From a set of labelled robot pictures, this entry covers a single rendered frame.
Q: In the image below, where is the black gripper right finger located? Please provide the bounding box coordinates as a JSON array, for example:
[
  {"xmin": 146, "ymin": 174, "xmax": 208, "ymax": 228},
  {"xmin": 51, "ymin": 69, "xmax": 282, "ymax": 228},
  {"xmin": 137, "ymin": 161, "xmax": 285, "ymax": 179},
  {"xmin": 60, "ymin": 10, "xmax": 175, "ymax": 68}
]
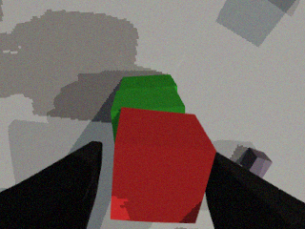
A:
[{"xmin": 205, "ymin": 153, "xmax": 305, "ymax": 229}]

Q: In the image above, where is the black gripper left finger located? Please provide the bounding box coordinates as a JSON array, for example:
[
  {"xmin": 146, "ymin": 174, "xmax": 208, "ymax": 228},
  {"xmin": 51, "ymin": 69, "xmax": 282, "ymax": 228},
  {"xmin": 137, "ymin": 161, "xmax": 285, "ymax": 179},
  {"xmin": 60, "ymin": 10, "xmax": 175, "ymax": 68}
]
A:
[{"xmin": 0, "ymin": 141, "xmax": 103, "ymax": 229}]

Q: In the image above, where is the green block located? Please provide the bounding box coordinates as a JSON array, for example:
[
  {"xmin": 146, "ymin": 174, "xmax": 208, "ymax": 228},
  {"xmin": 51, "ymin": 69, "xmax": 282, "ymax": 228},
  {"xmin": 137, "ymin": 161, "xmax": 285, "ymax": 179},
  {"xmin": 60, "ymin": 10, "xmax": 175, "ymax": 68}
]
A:
[
  {"xmin": 111, "ymin": 88, "xmax": 186, "ymax": 141},
  {"xmin": 119, "ymin": 75, "xmax": 178, "ymax": 92}
]

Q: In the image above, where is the red block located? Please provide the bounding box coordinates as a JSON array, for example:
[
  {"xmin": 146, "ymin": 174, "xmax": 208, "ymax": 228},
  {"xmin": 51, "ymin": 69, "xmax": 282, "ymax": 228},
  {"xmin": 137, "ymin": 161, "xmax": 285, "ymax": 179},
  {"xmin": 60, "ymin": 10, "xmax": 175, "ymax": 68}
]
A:
[{"xmin": 111, "ymin": 107, "xmax": 216, "ymax": 224}]

